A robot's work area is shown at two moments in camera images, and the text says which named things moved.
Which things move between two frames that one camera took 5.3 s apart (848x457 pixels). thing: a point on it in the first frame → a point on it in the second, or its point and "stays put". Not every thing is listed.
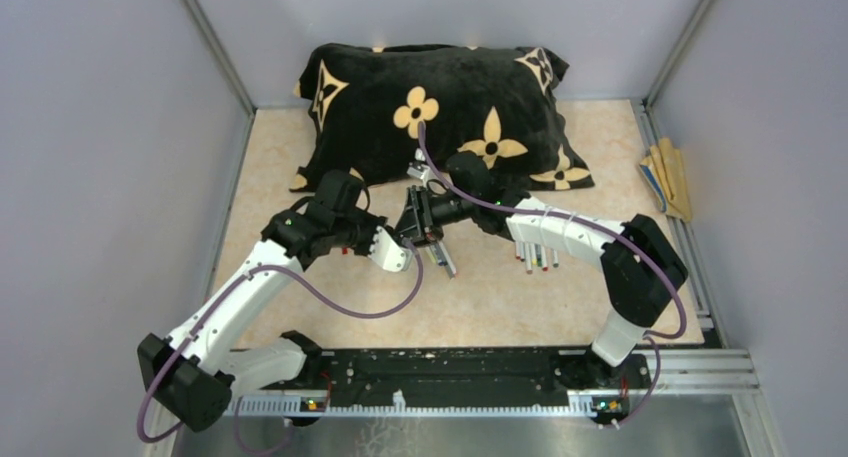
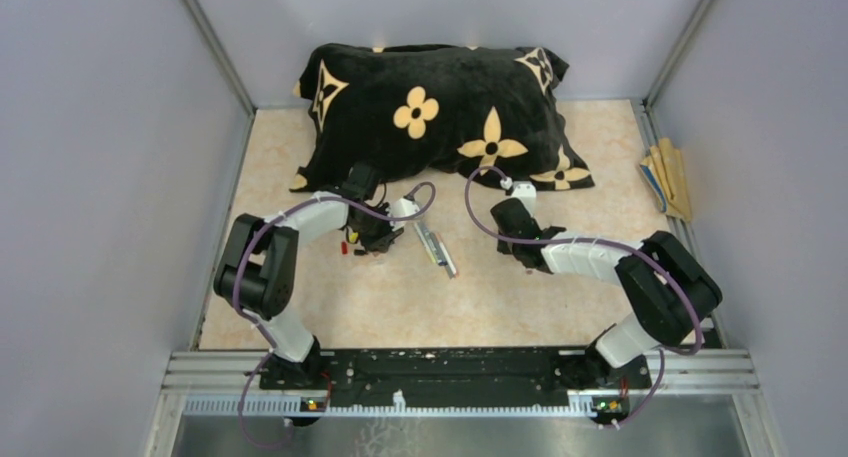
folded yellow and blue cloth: [663, 169] stays put
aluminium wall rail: [223, 58] stays put
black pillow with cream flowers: [492, 101] stays put
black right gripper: [418, 224] → [503, 246]
